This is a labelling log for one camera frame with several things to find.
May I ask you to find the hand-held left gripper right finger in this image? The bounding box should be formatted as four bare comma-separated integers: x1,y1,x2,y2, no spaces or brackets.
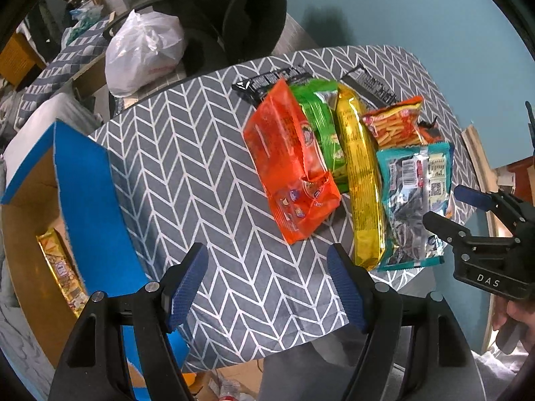
326,242,481,401

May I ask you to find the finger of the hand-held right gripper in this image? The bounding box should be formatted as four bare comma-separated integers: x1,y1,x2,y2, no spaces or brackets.
454,184,535,225
422,211,474,247

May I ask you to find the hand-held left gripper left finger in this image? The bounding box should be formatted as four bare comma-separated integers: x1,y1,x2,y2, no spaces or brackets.
48,242,210,401

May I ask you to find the teal and silver snack packet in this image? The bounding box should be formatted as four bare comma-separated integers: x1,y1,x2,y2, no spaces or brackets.
374,141,456,272

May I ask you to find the long yellow snack packet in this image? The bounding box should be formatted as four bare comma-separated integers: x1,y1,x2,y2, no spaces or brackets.
335,84,387,271

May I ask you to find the red fries snack packet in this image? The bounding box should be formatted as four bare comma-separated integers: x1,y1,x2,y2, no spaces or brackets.
360,95,443,150

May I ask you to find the gold snack packet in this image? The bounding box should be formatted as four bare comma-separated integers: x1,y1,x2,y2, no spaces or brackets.
36,227,91,319

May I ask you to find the black snack packet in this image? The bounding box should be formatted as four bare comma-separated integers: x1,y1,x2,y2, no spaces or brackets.
232,66,312,103
340,66,396,108

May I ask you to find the blue cardboard box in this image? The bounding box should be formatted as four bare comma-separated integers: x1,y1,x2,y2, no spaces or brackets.
0,119,191,401

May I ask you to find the orange snack packet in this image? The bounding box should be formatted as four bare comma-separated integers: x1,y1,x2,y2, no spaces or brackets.
243,79,341,245

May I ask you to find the green snack packet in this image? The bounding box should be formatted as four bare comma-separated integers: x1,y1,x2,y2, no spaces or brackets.
290,79,349,195

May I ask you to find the person's right hand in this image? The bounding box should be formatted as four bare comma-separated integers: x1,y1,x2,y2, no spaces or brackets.
492,296,535,356

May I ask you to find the wooden board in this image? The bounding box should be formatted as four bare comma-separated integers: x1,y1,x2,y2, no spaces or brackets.
460,124,508,239

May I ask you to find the person's grey clothed leg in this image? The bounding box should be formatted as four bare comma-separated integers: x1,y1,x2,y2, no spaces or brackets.
257,328,535,401

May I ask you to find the clear plastic bottle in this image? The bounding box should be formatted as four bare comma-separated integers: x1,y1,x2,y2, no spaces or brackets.
207,378,253,401

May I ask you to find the white pillow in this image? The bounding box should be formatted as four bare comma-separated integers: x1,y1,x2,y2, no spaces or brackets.
2,91,103,172

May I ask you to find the white plastic bag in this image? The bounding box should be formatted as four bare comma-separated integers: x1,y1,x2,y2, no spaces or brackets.
104,9,187,98

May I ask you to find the grey herringbone blanket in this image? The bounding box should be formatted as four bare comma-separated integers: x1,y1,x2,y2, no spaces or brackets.
16,19,111,113

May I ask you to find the black office chair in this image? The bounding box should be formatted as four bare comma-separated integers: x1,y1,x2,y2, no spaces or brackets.
102,0,289,105

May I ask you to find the yellow wooden cabinet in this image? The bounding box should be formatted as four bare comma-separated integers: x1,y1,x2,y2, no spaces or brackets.
0,32,46,89

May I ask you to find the teal plastic bag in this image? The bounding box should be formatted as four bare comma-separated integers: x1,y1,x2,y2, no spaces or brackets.
69,5,104,34

